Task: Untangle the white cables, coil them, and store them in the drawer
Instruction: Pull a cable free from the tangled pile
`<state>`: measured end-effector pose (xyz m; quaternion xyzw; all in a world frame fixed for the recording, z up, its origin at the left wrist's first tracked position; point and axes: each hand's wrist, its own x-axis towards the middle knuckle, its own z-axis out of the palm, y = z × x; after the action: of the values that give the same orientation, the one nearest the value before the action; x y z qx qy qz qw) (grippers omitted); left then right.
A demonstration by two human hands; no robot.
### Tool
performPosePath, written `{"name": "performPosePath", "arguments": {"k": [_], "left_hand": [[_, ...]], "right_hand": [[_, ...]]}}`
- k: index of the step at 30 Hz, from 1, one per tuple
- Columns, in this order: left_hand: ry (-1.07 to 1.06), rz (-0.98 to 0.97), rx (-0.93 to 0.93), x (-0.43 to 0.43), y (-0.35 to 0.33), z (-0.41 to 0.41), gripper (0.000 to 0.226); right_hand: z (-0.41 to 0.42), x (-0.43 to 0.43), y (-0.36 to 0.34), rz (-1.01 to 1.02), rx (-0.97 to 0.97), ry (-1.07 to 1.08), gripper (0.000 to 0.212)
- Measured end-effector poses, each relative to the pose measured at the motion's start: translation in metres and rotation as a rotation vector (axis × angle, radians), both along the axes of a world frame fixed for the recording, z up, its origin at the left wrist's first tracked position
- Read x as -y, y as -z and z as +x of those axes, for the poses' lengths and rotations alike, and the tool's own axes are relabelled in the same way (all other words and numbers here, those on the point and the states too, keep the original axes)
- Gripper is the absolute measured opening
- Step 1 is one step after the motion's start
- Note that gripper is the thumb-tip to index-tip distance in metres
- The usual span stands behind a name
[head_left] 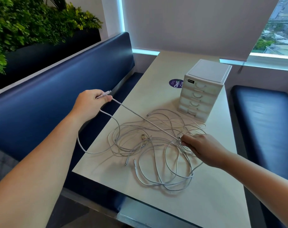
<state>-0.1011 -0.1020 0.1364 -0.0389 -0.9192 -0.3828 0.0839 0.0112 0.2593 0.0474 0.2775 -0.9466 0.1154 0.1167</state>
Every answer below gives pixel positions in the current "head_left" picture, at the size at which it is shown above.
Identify round purple sticker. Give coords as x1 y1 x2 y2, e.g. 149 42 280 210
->
168 78 184 89

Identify person's left forearm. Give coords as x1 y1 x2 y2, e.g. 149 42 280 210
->
0 111 87 228

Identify blue padded bench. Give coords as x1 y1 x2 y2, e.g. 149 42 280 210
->
230 85 288 228
0 32 144 214

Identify white roller blind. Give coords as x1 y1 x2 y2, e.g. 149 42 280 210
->
122 0 281 61

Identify white mini drawer cabinet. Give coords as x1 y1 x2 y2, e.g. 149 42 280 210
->
177 59 232 123

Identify person's right forearm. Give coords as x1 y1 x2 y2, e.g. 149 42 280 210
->
217 152 288 228

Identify person's right hand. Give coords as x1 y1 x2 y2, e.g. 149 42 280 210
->
181 133 232 169

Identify tangle of white cables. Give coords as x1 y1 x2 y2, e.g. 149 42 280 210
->
107 109 207 192

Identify white table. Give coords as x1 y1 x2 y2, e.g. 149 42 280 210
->
72 51 251 228

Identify green leafy plants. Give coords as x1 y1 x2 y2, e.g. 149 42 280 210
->
0 0 103 75

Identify person's left hand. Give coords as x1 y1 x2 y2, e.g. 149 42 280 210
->
71 89 113 124

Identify black planter box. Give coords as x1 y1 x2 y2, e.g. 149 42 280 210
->
0 28 102 93

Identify glass window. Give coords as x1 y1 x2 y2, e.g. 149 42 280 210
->
249 0 288 56

